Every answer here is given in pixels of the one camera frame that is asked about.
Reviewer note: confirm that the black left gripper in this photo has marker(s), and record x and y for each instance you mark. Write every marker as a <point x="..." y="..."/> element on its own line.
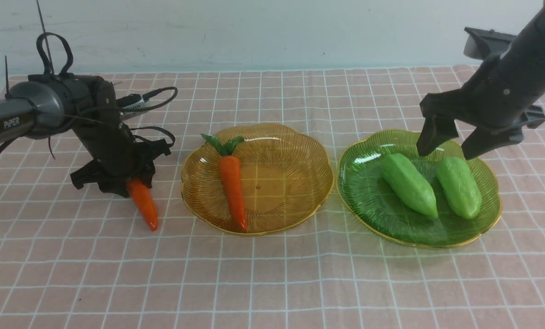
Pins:
<point x="117" y="157"/>

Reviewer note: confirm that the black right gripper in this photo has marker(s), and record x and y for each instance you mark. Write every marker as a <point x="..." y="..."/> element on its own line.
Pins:
<point x="498" y="100"/>

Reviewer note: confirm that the orange toy carrot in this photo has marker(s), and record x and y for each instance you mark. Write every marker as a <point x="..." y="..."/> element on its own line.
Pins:
<point x="141" y="196"/>
<point x="230" y="175"/>

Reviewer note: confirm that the green toy cucumber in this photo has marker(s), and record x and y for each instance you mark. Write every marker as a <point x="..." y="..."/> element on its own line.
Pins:
<point x="459" y="186"/>
<point x="409" y="184"/>

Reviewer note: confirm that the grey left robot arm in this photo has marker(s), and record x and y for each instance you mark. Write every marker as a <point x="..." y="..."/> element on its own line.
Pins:
<point x="45" y="106"/>

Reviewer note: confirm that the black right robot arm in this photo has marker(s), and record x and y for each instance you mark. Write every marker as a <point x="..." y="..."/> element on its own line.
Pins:
<point x="531" y="40"/>

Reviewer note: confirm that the green plastic plate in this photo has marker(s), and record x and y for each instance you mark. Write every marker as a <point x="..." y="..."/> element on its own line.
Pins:
<point x="368" y="196"/>

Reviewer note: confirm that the pink checkered tablecloth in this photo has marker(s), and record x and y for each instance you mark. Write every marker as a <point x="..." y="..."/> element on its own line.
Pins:
<point x="80" y="259"/>

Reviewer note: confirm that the amber plastic plate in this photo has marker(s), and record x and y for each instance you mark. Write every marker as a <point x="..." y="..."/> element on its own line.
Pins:
<point x="286" y="176"/>

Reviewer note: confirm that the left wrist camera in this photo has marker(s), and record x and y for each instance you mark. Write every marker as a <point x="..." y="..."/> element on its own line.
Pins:
<point x="134" y="105"/>

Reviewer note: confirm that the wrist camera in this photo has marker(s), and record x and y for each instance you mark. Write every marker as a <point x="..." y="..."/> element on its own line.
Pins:
<point x="134" y="105"/>
<point x="481" y="43"/>

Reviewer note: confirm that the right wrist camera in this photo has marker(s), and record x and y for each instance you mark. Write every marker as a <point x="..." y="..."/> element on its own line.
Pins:
<point x="481" y="43"/>

